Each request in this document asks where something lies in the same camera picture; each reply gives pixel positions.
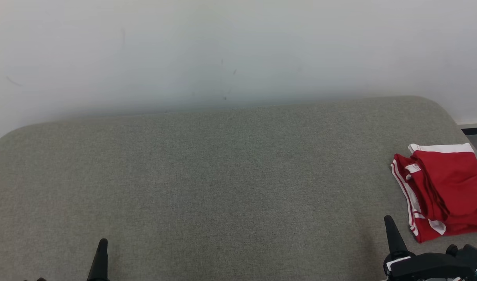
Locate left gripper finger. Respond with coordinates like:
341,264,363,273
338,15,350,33
87,238,109,281

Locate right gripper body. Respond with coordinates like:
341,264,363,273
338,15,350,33
383,244,460,280

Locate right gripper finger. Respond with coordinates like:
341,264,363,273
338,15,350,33
383,214,409,256

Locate red white basketball jersey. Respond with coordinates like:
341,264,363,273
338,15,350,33
390,153,477,244

